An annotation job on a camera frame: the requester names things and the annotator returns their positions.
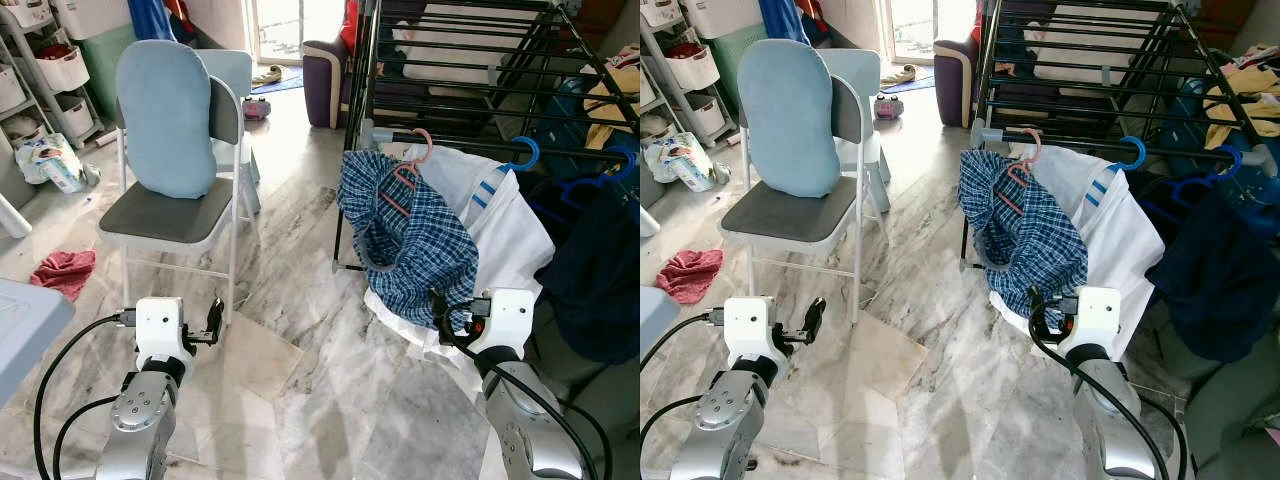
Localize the navy garment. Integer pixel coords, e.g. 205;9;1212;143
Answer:
524;170;641;367
1125;168;1280;365

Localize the black drying rack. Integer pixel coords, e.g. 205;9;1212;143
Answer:
957;0;1280;274
332;0;641;274

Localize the green sofa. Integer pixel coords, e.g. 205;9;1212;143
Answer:
535;325;641;480
1150;300;1280;480

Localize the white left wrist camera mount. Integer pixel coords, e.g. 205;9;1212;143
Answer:
722;296;781;363
134;296;194;363

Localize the white storage bin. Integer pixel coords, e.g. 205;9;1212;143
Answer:
30;42;92;94
664;42;724;94
54;95;97;137
685;95;727;137
0;65;27;113

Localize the white padded mattress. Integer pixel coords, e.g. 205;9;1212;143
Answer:
1022;0;1196;89
392;0;566;89

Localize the printed plastic packet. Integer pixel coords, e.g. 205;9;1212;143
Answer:
14;132;93;195
645;132;719;193

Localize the pink clothes hanger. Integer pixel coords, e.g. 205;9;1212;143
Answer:
995;127;1043;219
378;127;435;219

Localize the white lidded storage box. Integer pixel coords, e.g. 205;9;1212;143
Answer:
50;0;132;41
682;0;763;41

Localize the light blue cushion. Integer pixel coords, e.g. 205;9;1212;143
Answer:
114;39;219;200
737;39;843;200

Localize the blue floor rug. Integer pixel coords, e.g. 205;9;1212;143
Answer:
250;68;305;96
882;68;937;96

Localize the blue clothes hanger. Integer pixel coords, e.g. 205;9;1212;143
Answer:
1105;136;1148;175
1165;145;1244;206
545;145;638;206
498;136;542;175

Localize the grey storage shelf frame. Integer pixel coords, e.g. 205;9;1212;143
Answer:
0;0;113;151
640;0;731;151

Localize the green laundry basket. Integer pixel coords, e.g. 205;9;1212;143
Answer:
79;24;138;119
710;22;769;113

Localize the white shirt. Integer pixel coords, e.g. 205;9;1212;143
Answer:
364;144;557;353
985;144;1167;361

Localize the red cloth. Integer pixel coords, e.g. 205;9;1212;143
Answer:
29;249;99;303
655;249;725;305

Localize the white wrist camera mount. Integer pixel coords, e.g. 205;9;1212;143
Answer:
470;288;537;359
722;296;781;363
134;296;194;363
1060;287;1123;359

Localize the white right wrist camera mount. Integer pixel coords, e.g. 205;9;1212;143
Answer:
470;288;537;359
1060;287;1123;359

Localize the purple armchair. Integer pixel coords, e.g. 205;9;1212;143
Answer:
934;38;981;129
301;38;353;131

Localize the blue plaid shirt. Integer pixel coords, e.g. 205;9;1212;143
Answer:
957;149;1091;326
336;149;483;333

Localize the grey white folding chair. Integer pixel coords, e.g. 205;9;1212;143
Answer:
97;48;263;326
718;48;893;326

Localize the blue hanging garment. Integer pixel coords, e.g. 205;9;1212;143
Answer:
127;0;178;43
758;0;809;43

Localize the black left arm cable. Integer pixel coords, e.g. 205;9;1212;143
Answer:
640;311;726;480
33;311;138;480

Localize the dark blue bag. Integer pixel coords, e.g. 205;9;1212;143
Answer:
1160;80;1226;151
530;80;601;151

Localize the yellow cloth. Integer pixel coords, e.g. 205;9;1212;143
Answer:
1203;62;1280;151
583;62;641;151

